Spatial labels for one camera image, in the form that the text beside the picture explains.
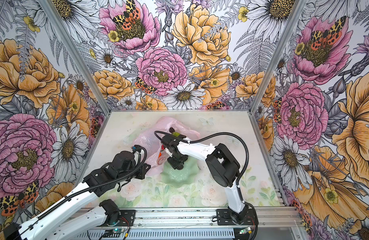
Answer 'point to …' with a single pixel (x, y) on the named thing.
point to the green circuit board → (245, 230)
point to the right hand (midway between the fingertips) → (179, 167)
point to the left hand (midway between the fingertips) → (148, 171)
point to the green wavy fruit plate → (184, 176)
